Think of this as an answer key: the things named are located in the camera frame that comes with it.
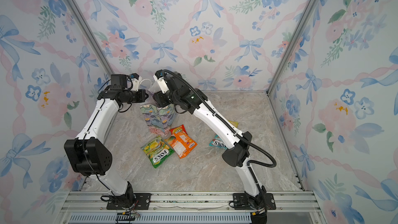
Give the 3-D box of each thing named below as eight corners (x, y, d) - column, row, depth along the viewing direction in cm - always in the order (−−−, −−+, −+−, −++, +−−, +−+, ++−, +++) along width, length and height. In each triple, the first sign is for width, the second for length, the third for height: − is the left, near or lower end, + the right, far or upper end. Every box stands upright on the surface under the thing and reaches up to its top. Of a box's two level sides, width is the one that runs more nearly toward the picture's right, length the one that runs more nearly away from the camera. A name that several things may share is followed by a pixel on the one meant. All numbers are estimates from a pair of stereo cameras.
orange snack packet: (178, 160, 89) (177, 157, 86) (163, 137, 98) (162, 134, 95) (198, 146, 94) (198, 144, 91) (182, 126, 103) (181, 123, 100)
